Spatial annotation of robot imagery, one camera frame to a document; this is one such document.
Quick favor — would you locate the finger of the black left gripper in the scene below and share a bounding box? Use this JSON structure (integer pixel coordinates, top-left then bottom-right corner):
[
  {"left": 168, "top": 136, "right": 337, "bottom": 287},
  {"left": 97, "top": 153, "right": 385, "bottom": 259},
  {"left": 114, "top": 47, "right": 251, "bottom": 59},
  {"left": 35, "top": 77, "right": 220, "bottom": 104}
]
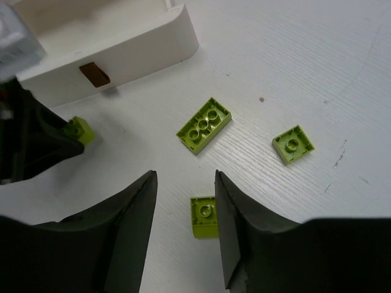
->
[{"left": 18, "top": 90, "right": 84, "bottom": 180}]

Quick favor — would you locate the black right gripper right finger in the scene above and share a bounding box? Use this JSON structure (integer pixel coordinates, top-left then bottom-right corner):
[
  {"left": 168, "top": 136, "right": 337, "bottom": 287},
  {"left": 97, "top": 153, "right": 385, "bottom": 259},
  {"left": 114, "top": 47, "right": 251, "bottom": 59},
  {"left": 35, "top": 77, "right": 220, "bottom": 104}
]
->
[{"left": 214, "top": 171, "right": 390, "bottom": 292}]

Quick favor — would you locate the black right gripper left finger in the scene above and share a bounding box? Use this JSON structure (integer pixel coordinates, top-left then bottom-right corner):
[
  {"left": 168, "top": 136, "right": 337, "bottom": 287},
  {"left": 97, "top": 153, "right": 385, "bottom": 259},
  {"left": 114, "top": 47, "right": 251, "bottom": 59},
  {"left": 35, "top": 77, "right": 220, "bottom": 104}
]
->
[{"left": 1, "top": 170, "right": 158, "bottom": 292}]

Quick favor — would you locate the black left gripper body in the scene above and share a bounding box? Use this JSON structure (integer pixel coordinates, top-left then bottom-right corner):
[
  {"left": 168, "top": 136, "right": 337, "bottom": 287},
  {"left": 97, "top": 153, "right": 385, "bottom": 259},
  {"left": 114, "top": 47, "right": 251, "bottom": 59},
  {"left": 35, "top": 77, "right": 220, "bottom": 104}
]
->
[{"left": 1, "top": 78, "right": 34, "bottom": 183}]

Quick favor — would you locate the yellow-green small lego brick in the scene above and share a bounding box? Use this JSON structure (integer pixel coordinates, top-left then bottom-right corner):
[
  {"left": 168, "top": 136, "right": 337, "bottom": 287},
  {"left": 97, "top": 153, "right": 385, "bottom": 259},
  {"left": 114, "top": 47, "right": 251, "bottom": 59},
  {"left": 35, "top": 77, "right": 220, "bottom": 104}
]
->
[{"left": 61, "top": 116, "right": 95, "bottom": 147}]

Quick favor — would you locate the yellow-green brick from plate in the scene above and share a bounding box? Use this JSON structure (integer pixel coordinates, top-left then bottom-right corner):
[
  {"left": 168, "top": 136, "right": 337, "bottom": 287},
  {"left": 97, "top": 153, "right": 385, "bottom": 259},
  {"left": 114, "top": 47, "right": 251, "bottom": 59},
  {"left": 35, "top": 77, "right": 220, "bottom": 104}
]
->
[{"left": 190, "top": 197, "right": 219, "bottom": 239}]

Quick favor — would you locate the white three-drawer cabinet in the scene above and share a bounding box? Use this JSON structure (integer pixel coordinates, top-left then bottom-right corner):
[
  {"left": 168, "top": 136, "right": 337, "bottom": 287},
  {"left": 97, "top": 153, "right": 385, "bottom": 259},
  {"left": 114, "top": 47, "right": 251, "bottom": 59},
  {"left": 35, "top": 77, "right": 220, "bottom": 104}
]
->
[{"left": 11, "top": 1, "right": 199, "bottom": 106}]

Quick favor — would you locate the yellow-green and green lego stack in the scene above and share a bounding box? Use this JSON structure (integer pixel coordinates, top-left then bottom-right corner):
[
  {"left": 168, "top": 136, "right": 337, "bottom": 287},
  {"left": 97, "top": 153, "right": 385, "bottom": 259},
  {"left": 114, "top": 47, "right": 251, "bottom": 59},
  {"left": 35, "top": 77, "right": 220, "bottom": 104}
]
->
[{"left": 176, "top": 97, "right": 232, "bottom": 154}]

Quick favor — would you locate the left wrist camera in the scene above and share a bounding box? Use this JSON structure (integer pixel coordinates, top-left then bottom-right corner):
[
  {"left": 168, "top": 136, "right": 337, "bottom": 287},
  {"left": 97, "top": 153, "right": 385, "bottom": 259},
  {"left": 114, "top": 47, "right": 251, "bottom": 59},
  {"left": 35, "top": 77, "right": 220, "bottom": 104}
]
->
[{"left": 1, "top": 3, "right": 45, "bottom": 82}]

